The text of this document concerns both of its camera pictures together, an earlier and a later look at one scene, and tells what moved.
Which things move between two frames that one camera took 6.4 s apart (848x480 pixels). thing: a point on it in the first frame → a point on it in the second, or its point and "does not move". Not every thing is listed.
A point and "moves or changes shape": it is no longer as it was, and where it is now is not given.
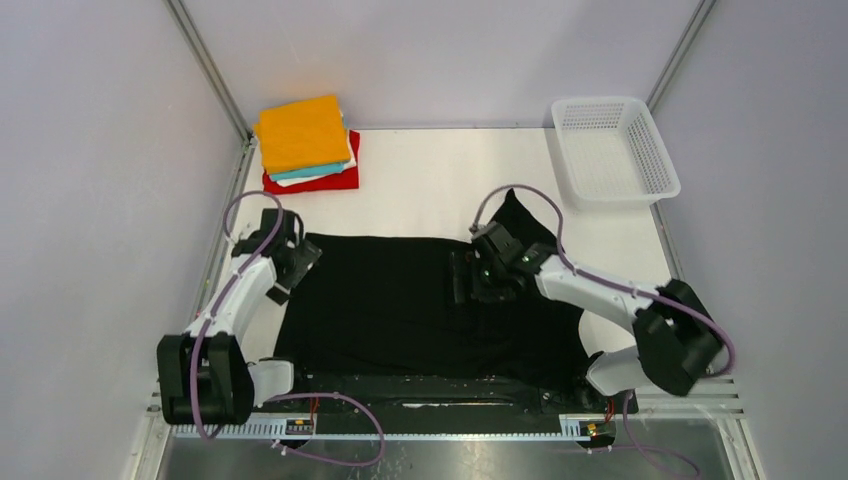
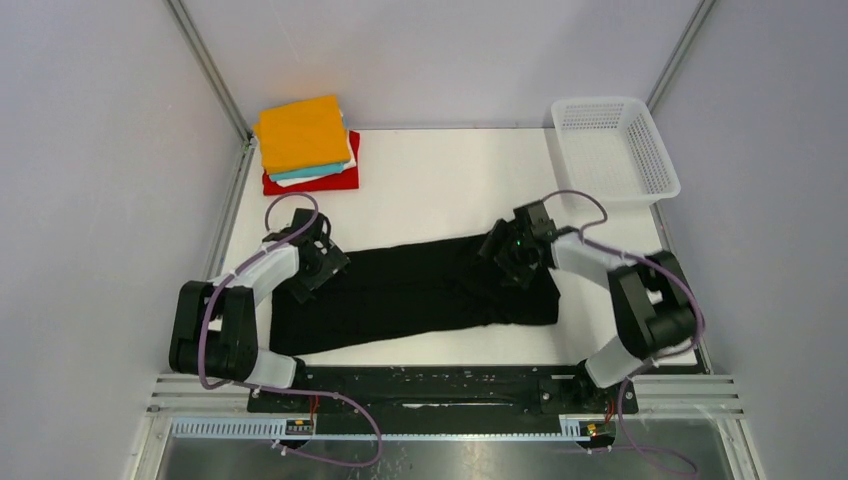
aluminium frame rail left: (204, 55) does not move
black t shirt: (388, 305) moves or changes shape
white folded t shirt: (346, 166) does not move
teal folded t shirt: (309, 172) does not move
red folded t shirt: (346, 180) does not move
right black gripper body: (487, 279) → (515, 256)
